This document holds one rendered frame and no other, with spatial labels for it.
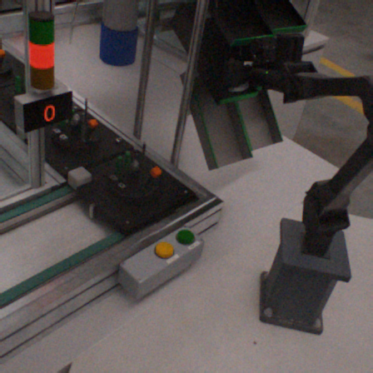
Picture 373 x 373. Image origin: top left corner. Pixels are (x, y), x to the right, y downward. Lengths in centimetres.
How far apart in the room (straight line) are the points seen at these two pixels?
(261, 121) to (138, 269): 66
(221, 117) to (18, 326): 77
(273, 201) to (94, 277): 67
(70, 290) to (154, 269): 19
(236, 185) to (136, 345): 65
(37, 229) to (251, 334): 56
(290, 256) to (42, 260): 55
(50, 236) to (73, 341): 26
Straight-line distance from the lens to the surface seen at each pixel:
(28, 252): 120
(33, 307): 104
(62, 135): 141
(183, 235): 118
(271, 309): 120
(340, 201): 104
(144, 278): 109
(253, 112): 153
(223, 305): 121
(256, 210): 148
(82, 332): 113
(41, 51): 105
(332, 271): 110
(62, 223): 126
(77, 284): 108
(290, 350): 119
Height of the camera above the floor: 179
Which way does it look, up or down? 35 degrees down
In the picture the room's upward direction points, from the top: 11 degrees clockwise
